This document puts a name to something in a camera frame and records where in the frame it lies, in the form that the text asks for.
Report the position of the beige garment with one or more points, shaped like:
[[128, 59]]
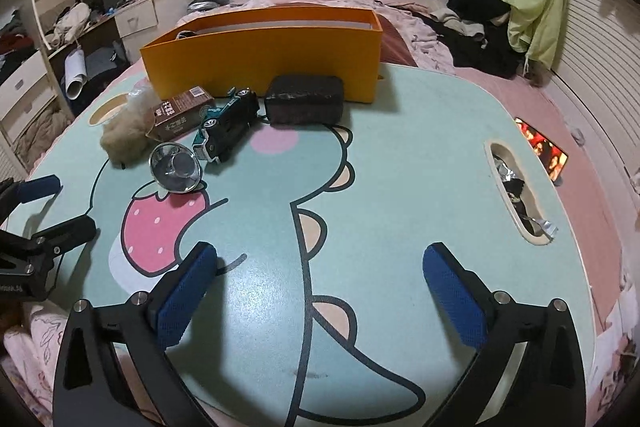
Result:
[[457, 22]]

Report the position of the silver foil wrapper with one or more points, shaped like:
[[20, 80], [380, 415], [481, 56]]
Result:
[[540, 227], [507, 169]]

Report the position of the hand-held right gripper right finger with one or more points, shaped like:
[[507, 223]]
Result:
[[455, 297]]

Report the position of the white bedside drawer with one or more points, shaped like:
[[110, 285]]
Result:
[[137, 19]]

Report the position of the black clothes pile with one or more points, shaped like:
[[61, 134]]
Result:
[[480, 47]]

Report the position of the white slatted cabinet door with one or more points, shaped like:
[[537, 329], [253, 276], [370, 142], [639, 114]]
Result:
[[600, 82]]

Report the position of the photo card on bed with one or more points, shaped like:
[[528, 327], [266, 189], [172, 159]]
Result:
[[542, 149]]

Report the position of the white drawer cabinet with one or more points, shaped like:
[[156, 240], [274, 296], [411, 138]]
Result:
[[25, 97]]

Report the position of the brown drink carton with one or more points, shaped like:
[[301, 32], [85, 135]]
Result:
[[180, 112]]

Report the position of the green toy car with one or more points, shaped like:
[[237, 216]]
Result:
[[225, 127]]

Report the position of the white paper roll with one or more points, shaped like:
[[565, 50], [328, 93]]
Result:
[[76, 72]]

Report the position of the maroon ribbed cloth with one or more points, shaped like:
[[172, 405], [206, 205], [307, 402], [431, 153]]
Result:
[[397, 42]]

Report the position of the beige fluffy plush ball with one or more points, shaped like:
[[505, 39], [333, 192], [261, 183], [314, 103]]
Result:
[[122, 134]]

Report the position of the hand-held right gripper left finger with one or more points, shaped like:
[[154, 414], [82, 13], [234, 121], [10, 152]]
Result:
[[185, 292]]

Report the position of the black packet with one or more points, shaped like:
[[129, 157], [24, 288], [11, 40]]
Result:
[[515, 193]]

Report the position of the pink floral pajama pants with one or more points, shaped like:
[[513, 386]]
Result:
[[30, 347]]

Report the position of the orange cardboard box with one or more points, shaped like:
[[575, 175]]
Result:
[[260, 57]]

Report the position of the dark speckled case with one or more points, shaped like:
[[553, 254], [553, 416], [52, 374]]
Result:
[[305, 104]]

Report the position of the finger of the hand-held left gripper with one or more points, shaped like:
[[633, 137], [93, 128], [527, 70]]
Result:
[[37, 187], [70, 231]]

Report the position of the metal funnel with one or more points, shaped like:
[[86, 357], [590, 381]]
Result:
[[175, 167]]

